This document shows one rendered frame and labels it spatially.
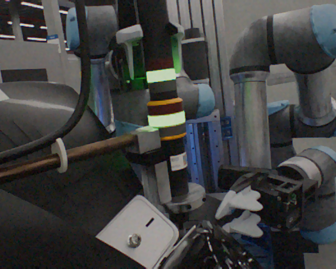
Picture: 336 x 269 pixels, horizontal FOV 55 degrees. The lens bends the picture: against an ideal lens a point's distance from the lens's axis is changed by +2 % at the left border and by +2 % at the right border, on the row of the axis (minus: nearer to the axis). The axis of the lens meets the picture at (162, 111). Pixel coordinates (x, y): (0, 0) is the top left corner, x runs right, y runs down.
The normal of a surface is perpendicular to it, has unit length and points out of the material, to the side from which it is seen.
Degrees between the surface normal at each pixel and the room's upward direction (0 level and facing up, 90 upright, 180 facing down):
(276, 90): 90
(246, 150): 78
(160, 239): 47
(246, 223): 10
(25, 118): 42
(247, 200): 6
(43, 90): 37
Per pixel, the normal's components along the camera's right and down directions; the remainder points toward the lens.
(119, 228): 0.23, -0.63
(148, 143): 0.63, 0.00
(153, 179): -0.76, 0.17
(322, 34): -0.40, 0.22
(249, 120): -0.35, -0.06
